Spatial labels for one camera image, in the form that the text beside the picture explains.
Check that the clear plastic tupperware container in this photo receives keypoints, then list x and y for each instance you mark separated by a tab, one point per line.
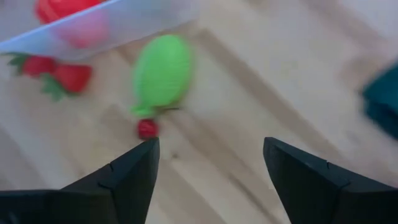
140	18

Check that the red strawberry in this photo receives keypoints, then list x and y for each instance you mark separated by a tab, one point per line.
73	77
37	65

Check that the dark green cloth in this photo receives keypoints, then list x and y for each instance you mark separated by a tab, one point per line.
384	99

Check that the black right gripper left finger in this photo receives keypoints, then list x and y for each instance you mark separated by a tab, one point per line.
93	205

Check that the green lettuce head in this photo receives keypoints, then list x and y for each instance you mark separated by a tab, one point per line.
161	71

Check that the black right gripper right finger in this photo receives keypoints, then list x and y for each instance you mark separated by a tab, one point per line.
329	202

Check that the red cherry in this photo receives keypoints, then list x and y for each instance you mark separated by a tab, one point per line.
147	129

